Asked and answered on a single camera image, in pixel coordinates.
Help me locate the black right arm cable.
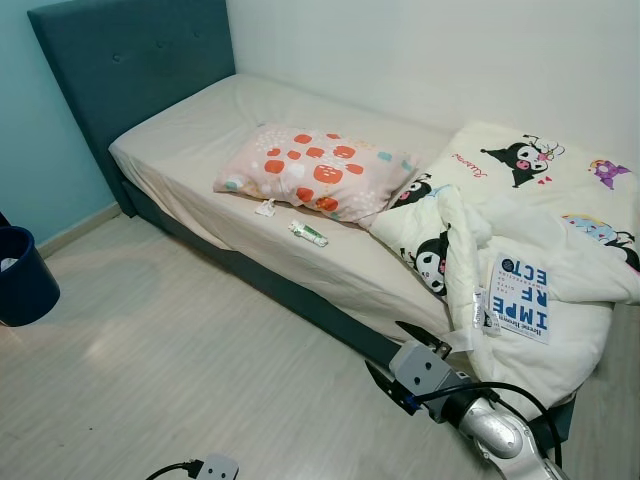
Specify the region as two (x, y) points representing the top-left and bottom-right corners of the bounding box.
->
(415, 382), (563, 471)

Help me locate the pink pillow with orange spots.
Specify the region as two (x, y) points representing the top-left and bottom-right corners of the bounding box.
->
(213, 123), (421, 226)

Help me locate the white book with blue letters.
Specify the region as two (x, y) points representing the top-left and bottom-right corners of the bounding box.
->
(484, 252), (552, 347)

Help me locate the dark blue waste bin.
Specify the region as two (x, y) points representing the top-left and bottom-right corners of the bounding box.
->
(0, 226), (61, 328)

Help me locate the cream cartoon print blanket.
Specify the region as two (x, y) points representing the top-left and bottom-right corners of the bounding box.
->
(368, 120), (640, 411)

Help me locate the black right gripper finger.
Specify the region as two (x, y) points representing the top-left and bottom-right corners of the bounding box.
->
(364, 360), (403, 413)
(396, 320), (453, 358)

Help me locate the clear plastic wrapper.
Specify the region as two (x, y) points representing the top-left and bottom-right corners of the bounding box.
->
(470, 288), (493, 336)

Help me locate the green and white tube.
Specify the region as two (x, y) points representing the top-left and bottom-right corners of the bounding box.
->
(289, 221), (329, 248)

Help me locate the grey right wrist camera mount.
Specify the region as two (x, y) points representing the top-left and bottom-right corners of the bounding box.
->
(388, 340), (466, 406)

